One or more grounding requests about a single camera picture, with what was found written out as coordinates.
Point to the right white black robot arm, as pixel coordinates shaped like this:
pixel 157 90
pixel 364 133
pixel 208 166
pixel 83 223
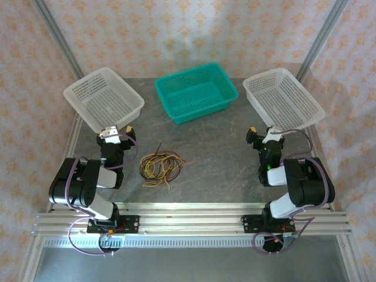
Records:
pixel 305 188

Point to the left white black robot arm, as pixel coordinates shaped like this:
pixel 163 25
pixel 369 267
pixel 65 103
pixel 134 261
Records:
pixel 88 188

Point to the white plastic mesh basket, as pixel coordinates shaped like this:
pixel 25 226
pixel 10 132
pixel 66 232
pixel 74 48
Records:
pixel 282 97
pixel 102 100

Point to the teal plastic mesh basket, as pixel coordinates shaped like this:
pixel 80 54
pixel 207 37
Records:
pixel 194 94

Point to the small green circuit board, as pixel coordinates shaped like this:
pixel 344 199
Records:
pixel 290 235

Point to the grey metal lower panel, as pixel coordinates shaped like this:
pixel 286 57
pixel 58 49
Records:
pixel 188 264

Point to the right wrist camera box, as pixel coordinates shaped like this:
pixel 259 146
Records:
pixel 273 133

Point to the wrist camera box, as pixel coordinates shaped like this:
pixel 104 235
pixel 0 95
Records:
pixel 109 132
pixel 273 133

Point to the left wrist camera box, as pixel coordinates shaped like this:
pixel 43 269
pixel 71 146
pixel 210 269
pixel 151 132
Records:
pixel 109 132

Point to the aluminium table side rail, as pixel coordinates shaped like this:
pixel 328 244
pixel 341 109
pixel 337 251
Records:
pixel 66 164
pixel 320 152

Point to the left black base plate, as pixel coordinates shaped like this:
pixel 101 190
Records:
pixel 132 220

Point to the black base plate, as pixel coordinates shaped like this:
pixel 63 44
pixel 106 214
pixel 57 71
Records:
pixel 249 223
pixel 132 220

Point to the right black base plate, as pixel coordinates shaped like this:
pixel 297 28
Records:
pixel 249 223

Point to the aluminium mounting rail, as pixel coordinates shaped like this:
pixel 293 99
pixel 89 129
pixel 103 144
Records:
pixel 191 217

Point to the aluminium frame post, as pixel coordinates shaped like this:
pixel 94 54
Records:
pixel 58 39
pixel 321 39

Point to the aluminium frame leg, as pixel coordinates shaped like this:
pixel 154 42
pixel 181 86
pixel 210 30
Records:
pixel 32 261
pixel 349 261

